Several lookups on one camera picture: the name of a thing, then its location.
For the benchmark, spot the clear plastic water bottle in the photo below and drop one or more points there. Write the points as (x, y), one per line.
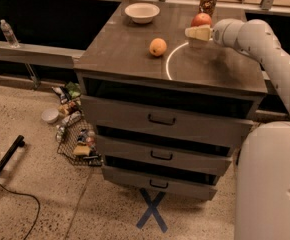
(9, 34)

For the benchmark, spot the grey side shelf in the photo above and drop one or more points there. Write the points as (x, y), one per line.
(40, 55)

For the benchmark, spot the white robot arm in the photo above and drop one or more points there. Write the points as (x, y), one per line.
(262, 210)

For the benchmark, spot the bottom grey drawer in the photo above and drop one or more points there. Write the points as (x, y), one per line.
(158, 183)

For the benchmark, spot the green snack bag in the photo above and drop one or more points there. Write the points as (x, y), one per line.
(73, 89)

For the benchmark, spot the orange fruit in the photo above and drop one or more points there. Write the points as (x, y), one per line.
(157, 47)

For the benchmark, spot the middle grey drawer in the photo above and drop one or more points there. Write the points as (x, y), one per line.
(131, 152)

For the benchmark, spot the blue tape cross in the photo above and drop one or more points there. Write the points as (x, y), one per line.
(152, 210)

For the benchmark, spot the red apple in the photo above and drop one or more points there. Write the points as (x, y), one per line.
(201, 19)

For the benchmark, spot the white bowl on cabinet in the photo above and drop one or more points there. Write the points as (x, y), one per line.
(142, 13)

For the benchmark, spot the top grey drawer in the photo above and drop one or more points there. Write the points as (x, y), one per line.
(181, 125)

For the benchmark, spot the grey drawer cabinet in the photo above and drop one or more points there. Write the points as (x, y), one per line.
(205, 79)

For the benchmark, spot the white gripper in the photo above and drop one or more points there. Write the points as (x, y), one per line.
(222, 32)

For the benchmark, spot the yellow sponge in basket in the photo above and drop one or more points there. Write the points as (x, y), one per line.
(80, 150)

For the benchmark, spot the small white bowl on floor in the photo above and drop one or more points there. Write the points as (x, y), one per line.
(50, 116)

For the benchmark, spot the black left stand leg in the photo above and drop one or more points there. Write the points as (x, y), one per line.
(18, 142)

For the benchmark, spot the grey drawer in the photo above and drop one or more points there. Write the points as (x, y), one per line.
(158, 183)
(131, 152)
(181, 125)

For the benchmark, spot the black wire basket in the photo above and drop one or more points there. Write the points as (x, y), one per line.
(78, 132)

